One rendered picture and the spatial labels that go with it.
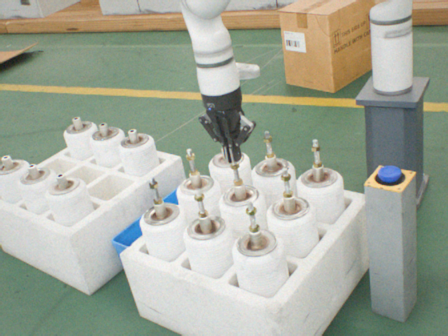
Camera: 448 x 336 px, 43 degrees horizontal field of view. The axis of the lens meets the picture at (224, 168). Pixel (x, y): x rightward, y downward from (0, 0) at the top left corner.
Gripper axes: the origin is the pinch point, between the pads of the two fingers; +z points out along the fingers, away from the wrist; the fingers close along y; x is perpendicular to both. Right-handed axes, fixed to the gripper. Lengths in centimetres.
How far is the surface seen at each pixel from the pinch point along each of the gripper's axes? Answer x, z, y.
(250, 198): 0.0, 9.9, 2.6
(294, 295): -12.4, 18.1, 20.2
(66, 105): 55, 35, -147
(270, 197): 7.6, 14.6, 1.5
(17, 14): 133, 24, -303
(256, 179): 7.6, 10.8, -1.6
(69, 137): 4, 11, -65
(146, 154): 8.3, 12.7, -38.0
